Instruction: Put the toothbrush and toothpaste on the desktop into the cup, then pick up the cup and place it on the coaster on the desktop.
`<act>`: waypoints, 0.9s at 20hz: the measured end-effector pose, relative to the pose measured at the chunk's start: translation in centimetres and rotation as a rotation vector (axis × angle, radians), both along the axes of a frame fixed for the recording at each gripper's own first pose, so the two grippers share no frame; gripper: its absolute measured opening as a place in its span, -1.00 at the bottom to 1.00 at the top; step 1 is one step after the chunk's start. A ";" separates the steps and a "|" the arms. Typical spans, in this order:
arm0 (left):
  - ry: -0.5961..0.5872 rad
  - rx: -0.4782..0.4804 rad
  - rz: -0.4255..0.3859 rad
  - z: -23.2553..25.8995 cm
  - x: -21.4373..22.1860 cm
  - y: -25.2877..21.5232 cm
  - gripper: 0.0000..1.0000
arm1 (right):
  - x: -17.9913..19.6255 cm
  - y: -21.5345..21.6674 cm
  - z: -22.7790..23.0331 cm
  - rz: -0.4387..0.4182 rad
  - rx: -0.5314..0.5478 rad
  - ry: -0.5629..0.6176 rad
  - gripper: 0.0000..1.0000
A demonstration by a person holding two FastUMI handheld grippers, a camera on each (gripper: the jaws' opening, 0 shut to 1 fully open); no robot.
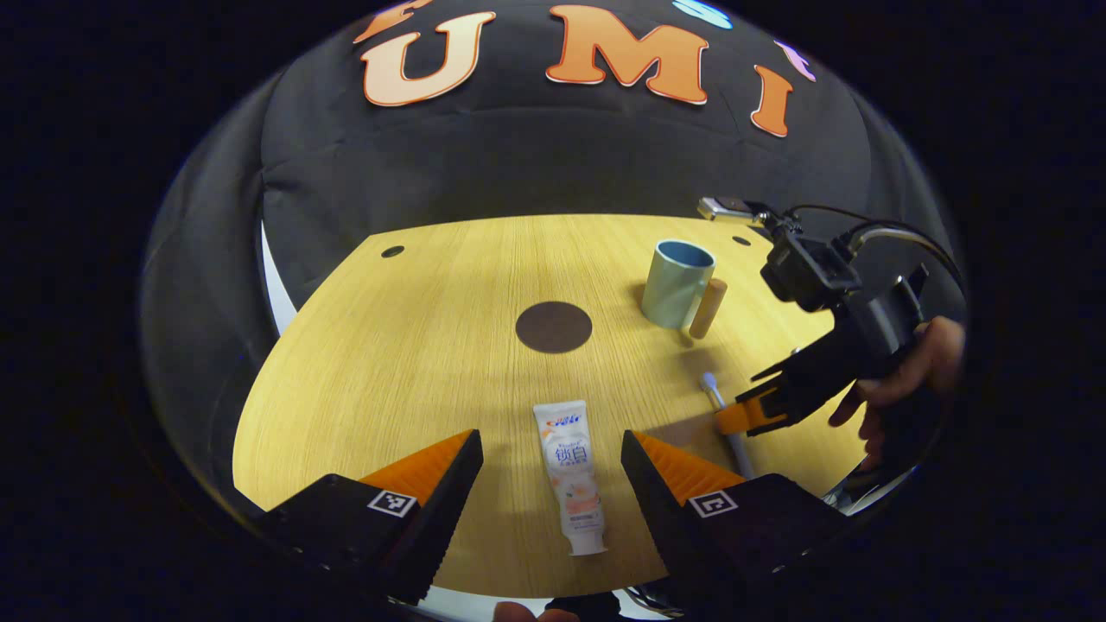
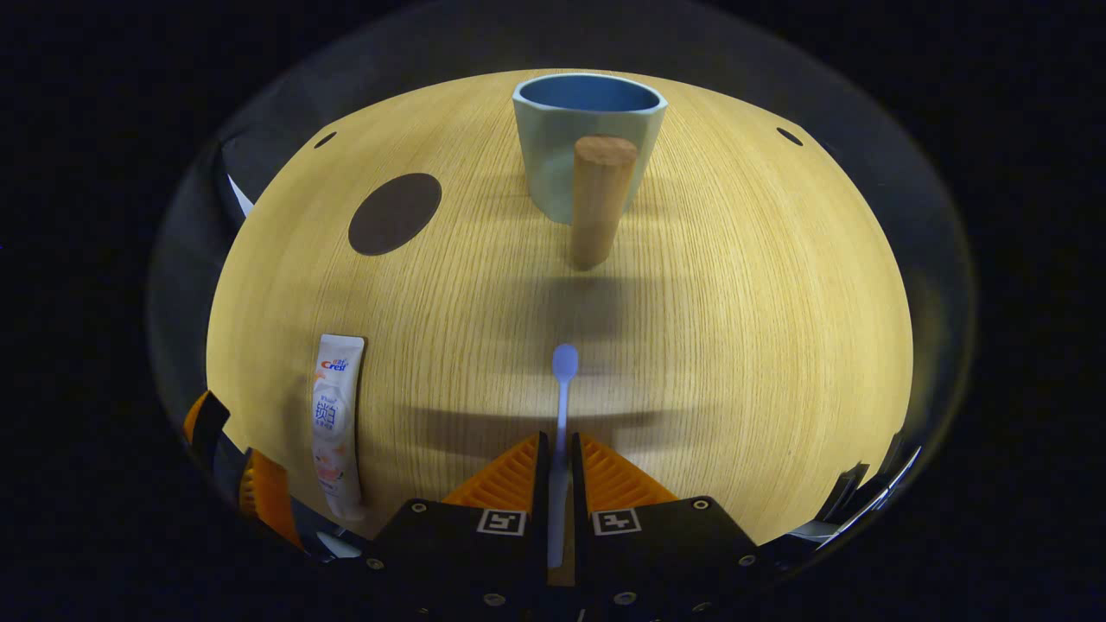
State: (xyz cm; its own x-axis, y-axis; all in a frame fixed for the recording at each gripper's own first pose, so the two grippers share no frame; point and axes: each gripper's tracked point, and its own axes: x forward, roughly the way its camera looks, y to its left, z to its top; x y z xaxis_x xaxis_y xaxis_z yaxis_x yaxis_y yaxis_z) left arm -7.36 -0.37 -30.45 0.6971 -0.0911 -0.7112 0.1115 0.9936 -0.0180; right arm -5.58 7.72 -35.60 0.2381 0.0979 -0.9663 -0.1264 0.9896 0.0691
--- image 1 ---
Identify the black backdrop cloth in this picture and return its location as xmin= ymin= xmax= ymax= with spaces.
xmin=140 ymin=0 xmax=967 ymax=519

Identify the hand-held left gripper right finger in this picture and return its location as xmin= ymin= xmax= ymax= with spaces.
xmin=620 ymin=429 xmax=856 ymax=619

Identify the blue cup with wooden handle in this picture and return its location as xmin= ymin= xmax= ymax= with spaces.
xmin=641 ymin=239 xmax=729 ymax=340

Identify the thick grey cable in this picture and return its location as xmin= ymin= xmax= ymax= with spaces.
xmin=847 ymin=222 xmax=967 ymax=299

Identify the wooden desktop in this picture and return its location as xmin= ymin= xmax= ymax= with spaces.
xmin=232 ymin=213 xmax=869 ymax=599

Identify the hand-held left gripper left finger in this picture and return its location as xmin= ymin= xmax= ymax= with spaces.
xmin=259 ymin=429 xmax=484 ymax=606

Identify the white toothbrush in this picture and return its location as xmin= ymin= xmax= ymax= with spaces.
xmin=700 ymin=372 xmax=755 ymax=481

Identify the thin black cable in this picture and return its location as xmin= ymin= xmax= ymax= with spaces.
xmin=782 ymin=204 xmax=874 ymax=227

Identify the white toothpaste tube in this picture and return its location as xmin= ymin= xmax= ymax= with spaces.
xmin=532 ymin=400 xmax=609 ymax=557

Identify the dark brown round coaster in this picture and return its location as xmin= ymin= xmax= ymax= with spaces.
xmin=516 ymin=301 xmax=594 ymax=355

